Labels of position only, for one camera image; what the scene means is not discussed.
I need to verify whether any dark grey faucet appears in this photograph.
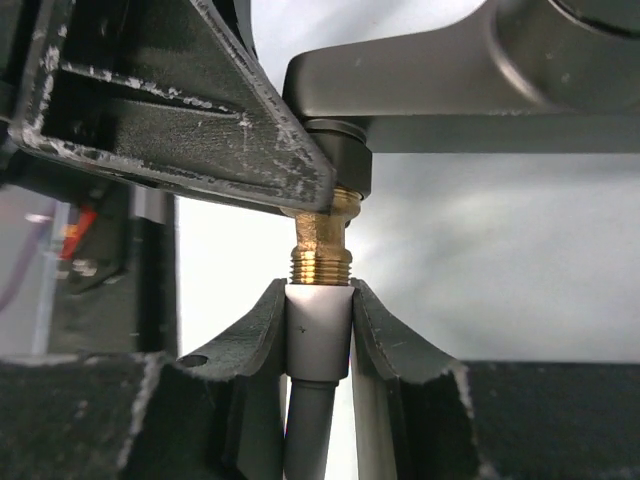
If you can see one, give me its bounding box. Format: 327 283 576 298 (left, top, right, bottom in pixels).
281 0 640 287

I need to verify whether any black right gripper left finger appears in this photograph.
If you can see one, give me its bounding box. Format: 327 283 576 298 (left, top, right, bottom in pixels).
1 279 285 479

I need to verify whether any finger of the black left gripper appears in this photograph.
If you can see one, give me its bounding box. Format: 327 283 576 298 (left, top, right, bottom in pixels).
9 1 336 212

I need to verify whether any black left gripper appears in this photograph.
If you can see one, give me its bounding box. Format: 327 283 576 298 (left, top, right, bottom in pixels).
1 151 178 355

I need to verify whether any white flexible hose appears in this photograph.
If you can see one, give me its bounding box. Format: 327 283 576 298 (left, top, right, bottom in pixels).
282 282 352 480

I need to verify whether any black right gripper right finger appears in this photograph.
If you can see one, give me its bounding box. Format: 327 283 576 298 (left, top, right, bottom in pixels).
352 280 639 479

